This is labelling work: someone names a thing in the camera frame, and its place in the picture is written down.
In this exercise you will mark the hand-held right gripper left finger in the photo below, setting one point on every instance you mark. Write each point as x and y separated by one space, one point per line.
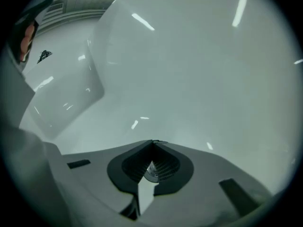
90 185

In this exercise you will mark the ceiling air vent grille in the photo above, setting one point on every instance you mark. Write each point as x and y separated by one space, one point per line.
55 8

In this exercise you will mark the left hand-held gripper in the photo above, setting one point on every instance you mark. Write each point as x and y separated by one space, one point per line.
16 39

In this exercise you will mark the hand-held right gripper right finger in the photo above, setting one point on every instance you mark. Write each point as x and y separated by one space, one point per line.
203 174

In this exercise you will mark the white bathtub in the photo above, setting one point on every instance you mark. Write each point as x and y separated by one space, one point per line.
189 79

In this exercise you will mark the person's left hand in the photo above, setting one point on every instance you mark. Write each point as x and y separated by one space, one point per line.
26 42

